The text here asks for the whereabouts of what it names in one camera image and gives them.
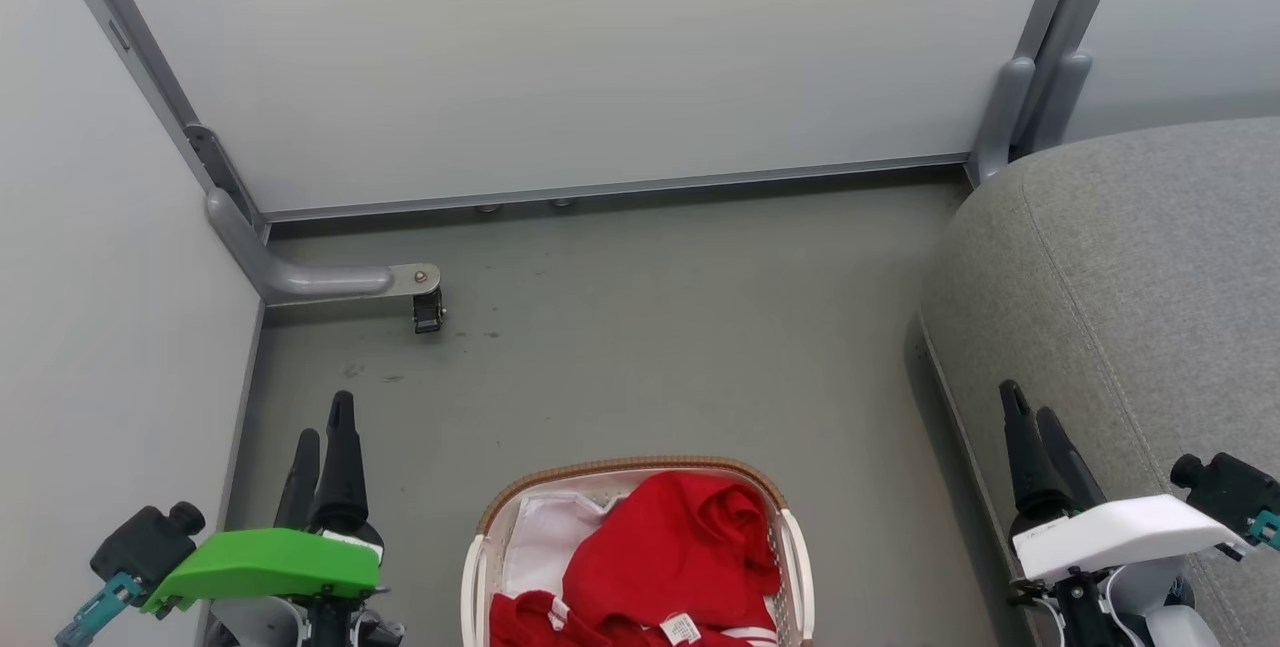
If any teal left cable connector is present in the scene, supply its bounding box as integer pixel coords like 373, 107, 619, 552
55, 572, 147, 647

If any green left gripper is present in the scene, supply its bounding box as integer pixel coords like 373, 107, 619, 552
140, 390, 385, 619

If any grey partition bottom rail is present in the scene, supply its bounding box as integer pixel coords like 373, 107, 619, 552
262, 154, 971, 224

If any red garment white trim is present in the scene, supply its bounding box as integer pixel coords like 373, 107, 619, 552
562, 472, 783, 634

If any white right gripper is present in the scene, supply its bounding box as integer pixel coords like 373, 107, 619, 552
999, 380, 1251, 584

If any grey partition corner post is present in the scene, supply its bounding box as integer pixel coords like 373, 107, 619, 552
965, 0, 1136, 189

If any grey fabric sofa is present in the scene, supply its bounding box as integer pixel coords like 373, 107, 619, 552
918, 117, 1280, 647

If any grey partition foot with caster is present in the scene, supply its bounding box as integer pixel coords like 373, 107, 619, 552
40, 0, 442, 309

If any red white-striped garment with label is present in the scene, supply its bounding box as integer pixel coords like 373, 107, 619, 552
488, 589, 783, 647

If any white laundry basket brown rim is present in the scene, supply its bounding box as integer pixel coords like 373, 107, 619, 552
461, 456, 816, 647

